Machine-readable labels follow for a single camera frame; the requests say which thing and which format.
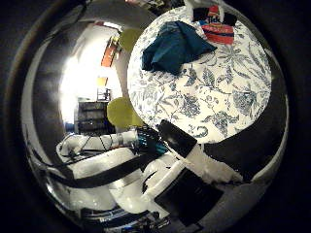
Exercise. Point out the teal cloth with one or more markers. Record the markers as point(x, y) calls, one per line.
point(175, 48)

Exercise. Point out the blue floral white tablecloth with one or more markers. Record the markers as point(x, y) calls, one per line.
point(207, 97)

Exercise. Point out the yellow-green chair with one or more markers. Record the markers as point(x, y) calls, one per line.
point(129, 38)
point(120, 113)

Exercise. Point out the dark wooden chair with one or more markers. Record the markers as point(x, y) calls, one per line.
point(103, 94)

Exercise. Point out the dark shelf cabinet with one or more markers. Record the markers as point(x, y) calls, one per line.
point(92, 118)

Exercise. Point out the small orange wall picture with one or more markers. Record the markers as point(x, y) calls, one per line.
point(101, 81)

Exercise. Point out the long orange wall board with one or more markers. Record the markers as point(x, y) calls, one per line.
point(108, 55)

